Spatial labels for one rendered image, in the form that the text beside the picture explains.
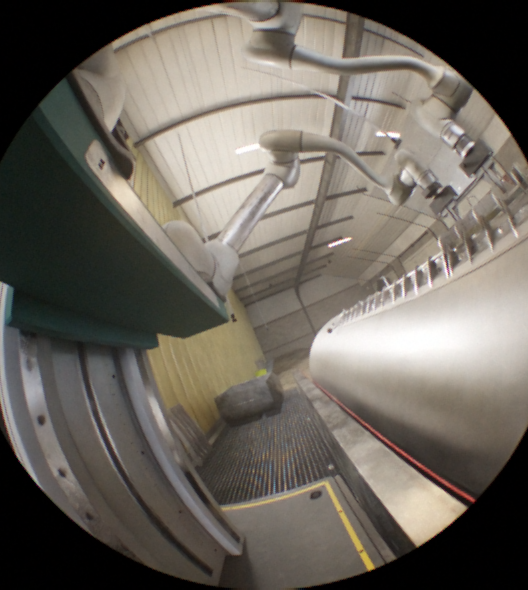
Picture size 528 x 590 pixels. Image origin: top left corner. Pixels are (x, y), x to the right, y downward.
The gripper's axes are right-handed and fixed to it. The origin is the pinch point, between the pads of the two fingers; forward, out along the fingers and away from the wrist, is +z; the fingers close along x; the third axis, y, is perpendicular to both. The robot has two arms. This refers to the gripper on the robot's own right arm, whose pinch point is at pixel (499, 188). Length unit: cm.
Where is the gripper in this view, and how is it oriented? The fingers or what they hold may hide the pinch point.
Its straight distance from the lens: 73.0
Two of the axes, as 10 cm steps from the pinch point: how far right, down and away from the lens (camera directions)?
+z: 3.7, 8.9, -2.7
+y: -9.3, 3.8, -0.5
